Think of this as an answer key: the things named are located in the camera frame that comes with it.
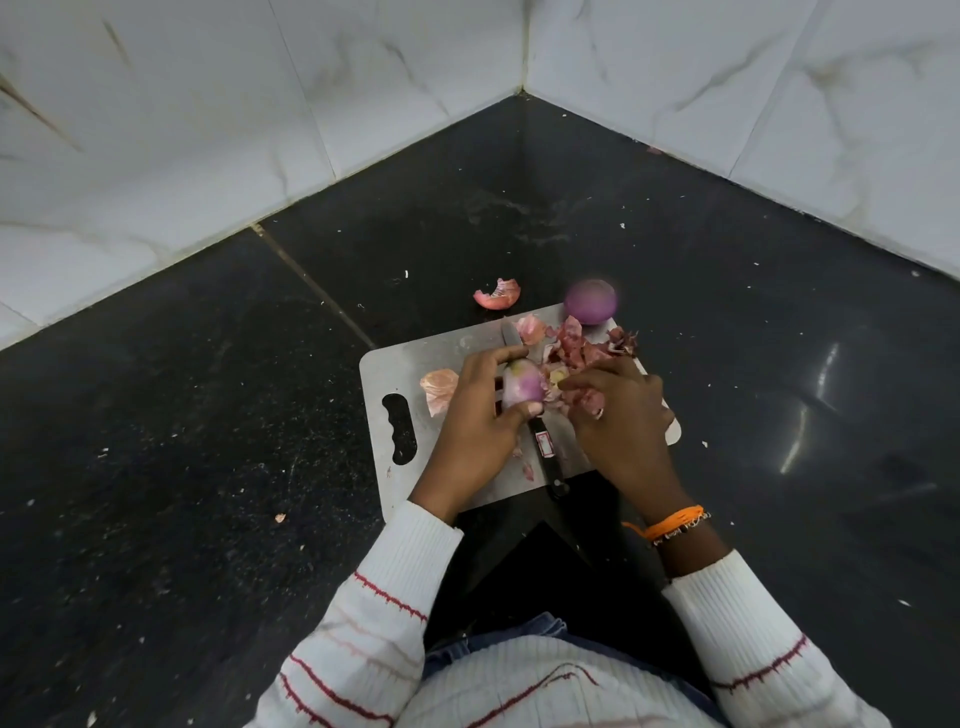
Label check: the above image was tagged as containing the person's left hand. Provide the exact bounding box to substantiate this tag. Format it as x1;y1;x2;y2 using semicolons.
407;344;544;526

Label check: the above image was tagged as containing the person's right hand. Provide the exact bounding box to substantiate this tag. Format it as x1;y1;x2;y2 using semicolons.
557;356;697;528

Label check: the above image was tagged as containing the red onion with dry roots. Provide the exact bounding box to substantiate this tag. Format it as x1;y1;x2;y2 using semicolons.
500;358;547;412

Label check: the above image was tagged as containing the black-handled kitchen knife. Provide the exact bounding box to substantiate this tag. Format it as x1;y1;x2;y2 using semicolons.
500;318;571;502

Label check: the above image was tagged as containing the pile of onion peels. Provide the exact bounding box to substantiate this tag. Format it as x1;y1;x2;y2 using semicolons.
539;314;610;421

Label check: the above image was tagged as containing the onion peel piece off board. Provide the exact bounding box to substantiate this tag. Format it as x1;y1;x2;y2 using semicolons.
472;278;523;312

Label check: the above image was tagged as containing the person's right forearm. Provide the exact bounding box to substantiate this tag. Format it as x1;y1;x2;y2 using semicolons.
648;513;894;728

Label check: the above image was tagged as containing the person's left forearm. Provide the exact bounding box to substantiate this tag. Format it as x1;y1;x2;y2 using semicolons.
247;500;466;728

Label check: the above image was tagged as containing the orange thread wristband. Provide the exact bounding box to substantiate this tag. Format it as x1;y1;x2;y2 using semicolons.
620;504;706;544

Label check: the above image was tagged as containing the steel cutting board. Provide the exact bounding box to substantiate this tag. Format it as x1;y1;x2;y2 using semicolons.
359;302;682;524

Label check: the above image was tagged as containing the white striped sweater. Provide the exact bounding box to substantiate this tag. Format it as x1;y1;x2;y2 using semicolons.
397;635;729;728

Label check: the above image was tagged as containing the beaded bracelet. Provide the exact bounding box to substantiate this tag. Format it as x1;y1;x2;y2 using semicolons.
650;511;712;549

